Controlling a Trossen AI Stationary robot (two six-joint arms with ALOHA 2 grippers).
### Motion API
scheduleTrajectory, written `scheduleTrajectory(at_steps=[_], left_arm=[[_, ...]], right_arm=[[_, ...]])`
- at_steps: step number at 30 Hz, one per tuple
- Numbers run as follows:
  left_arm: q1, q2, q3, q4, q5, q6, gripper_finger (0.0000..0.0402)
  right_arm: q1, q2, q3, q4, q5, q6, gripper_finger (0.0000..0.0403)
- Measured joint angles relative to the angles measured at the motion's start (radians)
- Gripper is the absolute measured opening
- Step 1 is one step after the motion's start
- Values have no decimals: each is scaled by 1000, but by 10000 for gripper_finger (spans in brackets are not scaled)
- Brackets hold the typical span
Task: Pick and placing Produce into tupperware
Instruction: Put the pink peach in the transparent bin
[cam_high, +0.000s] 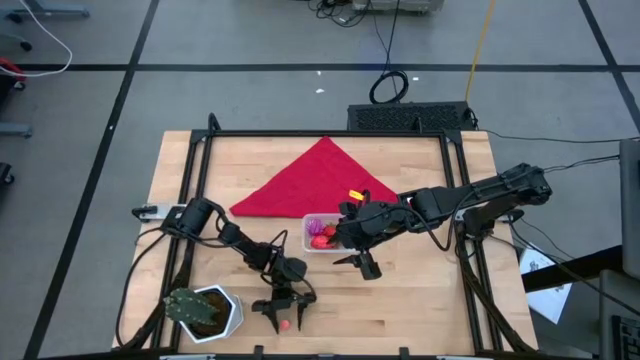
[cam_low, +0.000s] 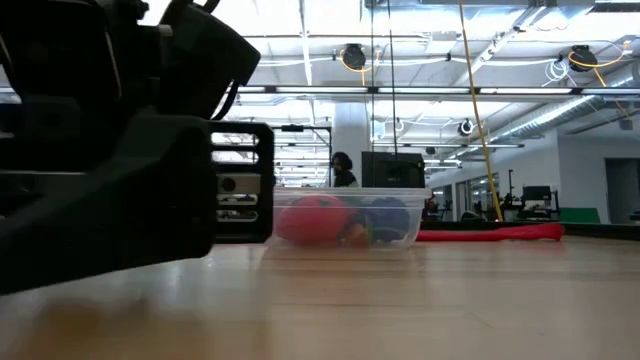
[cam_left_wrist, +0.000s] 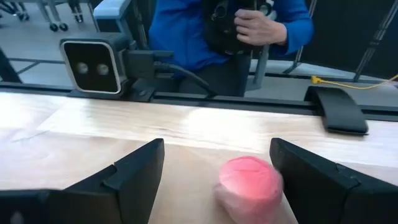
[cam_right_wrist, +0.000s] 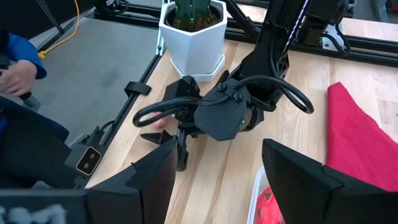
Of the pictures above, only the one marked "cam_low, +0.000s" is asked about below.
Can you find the long ceiling light bar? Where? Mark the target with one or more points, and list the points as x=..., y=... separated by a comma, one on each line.
x=400, y=90

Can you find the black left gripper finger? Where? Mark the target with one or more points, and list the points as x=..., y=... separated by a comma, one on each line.
x=125, y=210

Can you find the person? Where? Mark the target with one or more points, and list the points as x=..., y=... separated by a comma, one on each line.
x=344, y=175

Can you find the black monitor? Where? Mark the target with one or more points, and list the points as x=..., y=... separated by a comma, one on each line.
x=392, y=170

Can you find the blue toy grape bunch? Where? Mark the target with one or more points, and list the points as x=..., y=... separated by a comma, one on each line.
x=390, y=215

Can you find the large red toy tomato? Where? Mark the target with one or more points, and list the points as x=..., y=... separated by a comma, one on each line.
x=312, y=220

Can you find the black tubular stand frame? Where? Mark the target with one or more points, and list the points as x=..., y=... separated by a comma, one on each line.
x=329, y=150

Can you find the clear plastic tupperware container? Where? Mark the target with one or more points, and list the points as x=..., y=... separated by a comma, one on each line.
x=415, y=210

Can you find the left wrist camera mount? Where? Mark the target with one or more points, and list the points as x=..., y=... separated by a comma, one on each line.
x=240, y=184

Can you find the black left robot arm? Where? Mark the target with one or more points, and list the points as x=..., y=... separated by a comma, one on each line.
x=210, y=50

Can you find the black distant monitor stand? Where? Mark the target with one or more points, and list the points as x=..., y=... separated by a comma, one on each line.
x=537, y=193

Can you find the green panel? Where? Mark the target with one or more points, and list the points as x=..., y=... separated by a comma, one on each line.
x=580, y=216

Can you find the white building column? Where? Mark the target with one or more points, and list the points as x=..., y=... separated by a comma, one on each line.
x=350, y=130

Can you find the red toy strawberry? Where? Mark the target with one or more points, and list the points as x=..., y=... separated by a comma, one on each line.
x=357, y=234

